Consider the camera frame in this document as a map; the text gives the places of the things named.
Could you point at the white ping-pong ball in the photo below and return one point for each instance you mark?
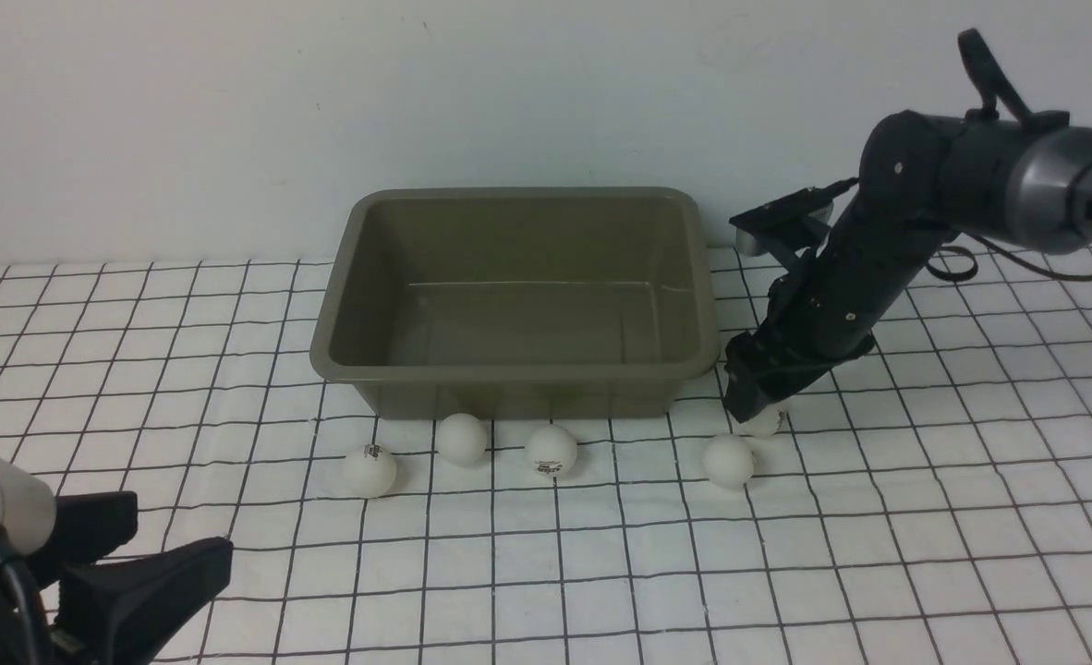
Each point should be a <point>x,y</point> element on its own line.
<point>368,471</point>
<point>728,461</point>
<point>462,439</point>
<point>765,423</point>
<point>551,451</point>

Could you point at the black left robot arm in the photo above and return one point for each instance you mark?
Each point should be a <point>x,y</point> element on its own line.
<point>27,518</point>

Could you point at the white black-grid tablecloth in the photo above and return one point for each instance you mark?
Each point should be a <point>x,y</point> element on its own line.
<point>931,502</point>

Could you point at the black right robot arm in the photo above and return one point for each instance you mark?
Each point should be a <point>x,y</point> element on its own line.
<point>1000,172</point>

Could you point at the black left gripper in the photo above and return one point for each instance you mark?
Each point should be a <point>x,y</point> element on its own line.
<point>86,610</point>

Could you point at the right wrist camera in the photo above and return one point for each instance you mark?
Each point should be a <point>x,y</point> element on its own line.
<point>793,222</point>

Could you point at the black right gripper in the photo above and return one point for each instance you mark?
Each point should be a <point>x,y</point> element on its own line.
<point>823,315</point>

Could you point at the olive plastic storage bin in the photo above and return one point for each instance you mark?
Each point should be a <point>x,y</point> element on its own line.
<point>519,303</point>

